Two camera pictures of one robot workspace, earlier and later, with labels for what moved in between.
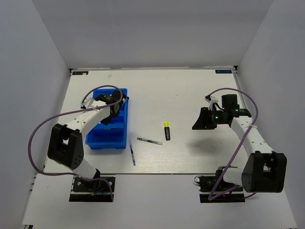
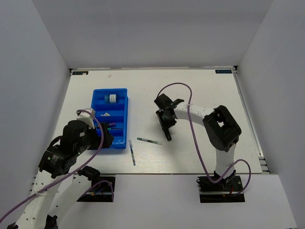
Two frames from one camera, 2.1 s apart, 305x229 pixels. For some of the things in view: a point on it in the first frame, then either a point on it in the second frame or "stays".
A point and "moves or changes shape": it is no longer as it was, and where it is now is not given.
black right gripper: x=203 y=121 -> x=165 y=125
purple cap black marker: x=113 y=128 moves or changes shape
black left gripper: x=106 y=121 -> x=108 y=137
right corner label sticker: x=223 y=71 stays
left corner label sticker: x=80 y=73 stays
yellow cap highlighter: x=167 y=130 stays
